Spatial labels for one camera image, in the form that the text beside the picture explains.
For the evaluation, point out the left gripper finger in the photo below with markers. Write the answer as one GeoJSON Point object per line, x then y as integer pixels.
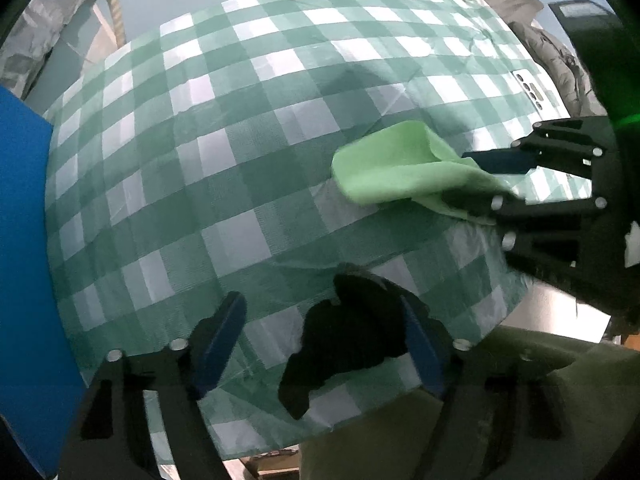
{"type": "Point", "coordinates": [503, 160]}
{"type": "Point", "coordinates": [480, 206]}

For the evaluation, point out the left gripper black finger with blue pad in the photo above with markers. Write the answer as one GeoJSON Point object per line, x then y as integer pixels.
{"type": "Point", "coordinates": [430, 349]}
{"type": "Point", "coordinates": [110, 438]}

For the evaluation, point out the light green cloth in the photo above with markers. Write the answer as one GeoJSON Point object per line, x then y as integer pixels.
{"type": "Point", "coordinates": [407, 161]}

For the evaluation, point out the black sock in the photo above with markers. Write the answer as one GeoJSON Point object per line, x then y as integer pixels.
{"type": "Point", "coordinates": [360, 327]}

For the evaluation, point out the olive green trousers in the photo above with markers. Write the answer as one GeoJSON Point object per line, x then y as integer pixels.
{"type": "Point", "coordinates": [599, 395]}

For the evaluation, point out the white smartphone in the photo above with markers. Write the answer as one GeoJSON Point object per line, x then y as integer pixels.
{"type": "Point", "coordinates": [535, 93]}

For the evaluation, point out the blue-rimmed cardboard box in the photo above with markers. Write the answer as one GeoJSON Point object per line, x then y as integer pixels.
{"type": "Point", "coordinates": [41, 386]}

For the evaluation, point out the green checkered tablecloth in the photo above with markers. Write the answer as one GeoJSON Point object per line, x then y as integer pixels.
{"type": "Point", "coordinates": [196, 160]}

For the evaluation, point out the silver foil curtain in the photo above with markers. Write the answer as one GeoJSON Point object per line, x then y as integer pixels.
{"type": "Point", "coordinates": [31, 40]}

